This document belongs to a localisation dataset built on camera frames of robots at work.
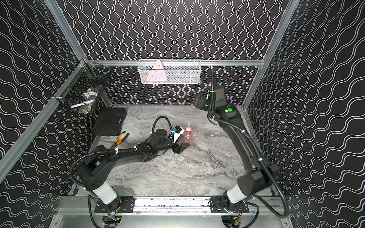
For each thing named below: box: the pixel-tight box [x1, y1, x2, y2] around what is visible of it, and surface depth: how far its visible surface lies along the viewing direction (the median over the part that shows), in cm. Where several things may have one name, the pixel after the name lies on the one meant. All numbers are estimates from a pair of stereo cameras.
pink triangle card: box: [146, 59, 168, 82], surface depth 92 cm
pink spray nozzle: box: [185, 121, 192, 132], surface depth 78 cm
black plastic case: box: [91, 106, 128, 136], surface depth 103 cm
